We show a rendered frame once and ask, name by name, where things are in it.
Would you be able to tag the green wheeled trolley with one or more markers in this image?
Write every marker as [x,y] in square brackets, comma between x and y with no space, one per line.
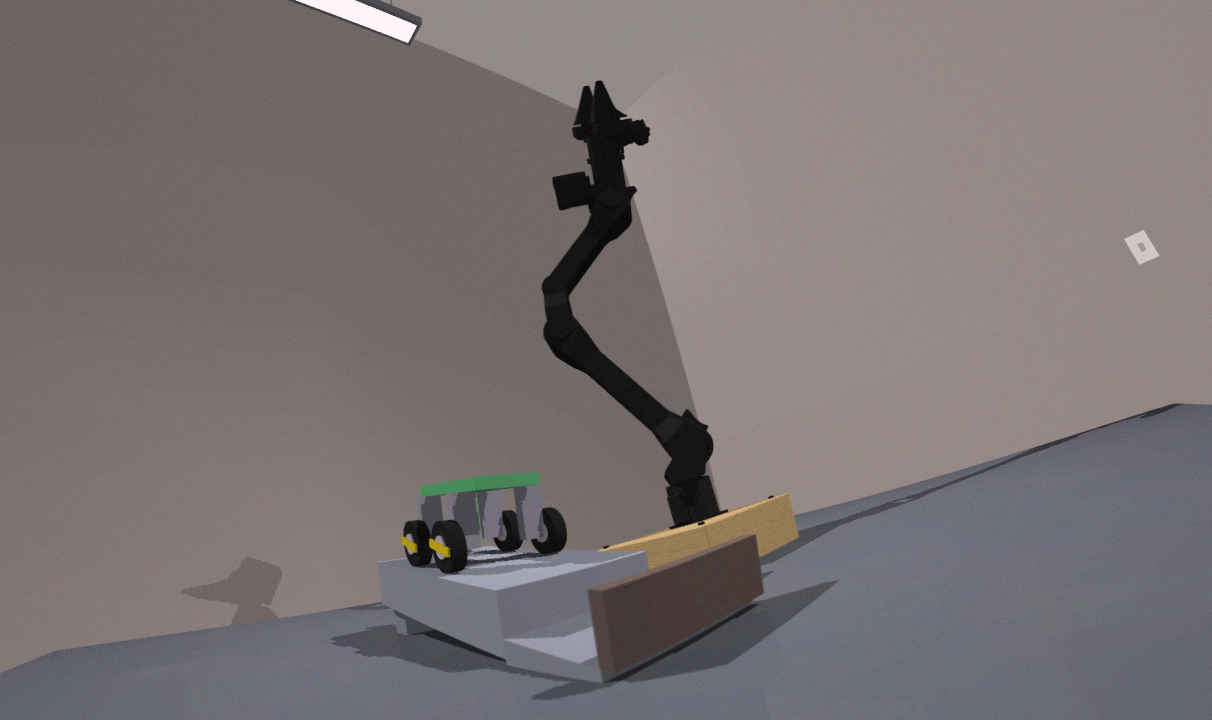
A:
[450,540]

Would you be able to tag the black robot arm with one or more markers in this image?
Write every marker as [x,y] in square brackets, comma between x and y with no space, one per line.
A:
[686,440]

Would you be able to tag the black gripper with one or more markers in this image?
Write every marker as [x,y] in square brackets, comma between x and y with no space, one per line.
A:
[600,126]

